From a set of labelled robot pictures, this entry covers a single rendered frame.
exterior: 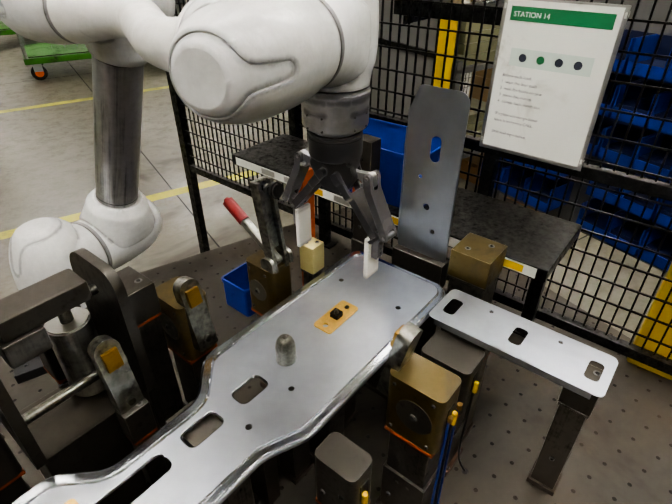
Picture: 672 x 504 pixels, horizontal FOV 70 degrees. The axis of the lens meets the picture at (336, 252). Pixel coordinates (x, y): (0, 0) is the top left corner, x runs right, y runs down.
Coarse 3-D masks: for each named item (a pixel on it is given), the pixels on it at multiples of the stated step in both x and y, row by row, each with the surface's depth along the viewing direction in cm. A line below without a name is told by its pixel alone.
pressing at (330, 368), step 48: (336, 288) 90; (384, 288) 90; (432, 288) 90; (240, 336) 79; (336, 336) 80; (384, 336) 80; (240, 384) 71; (288, 384) 71; (336, 384) 71; (240, 432) 64; (288, 432) 64; (48, 480) 58; (96, 480) 58; (192, 480) 59; (240, 480) 59
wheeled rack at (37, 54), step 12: (24, 48) 571; (36, 48) 621; (48, 48) 621; (60, 48) 621; (72, 48) 621; (84, 48) 621; (24, 60) 574; (36, 60) 580; (48, 60) 586; (60, 60) 593; (72, 60) 599; (36, 72) 592
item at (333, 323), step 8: (336, 304) 86; (344, 304) 86; (328, 312) 84; (344, 312) 84; (352, 312) 84; (320, 320) 82; (328, 320) 82; (336, 320) 82; (344, 320) 82; (320, 328) 81; (328, 328) 81; (336, 328) 81
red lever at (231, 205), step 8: (224, 200) 89; (232, 200) 88; (232, 208) 88; (240, 208) 88; (240, 216) 88; (248, 216) 89; (240, 224) 89; (248, 224) 88; (248, 232) 88; (256, 232) 88; (256, 240) 88; (280, 256) 87
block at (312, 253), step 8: (312, 240) 92; (304, 248) 91; (312, 248) 90; (320, 248) 91; (304, 256) 92; (312, 256) 90; (320, 256) 92; (304, 264) 93; (312, 264) 92; (320, 264) 93; (304, 272) 95; (312, 272) 93; (320, 272) 95; (304, 280) 96
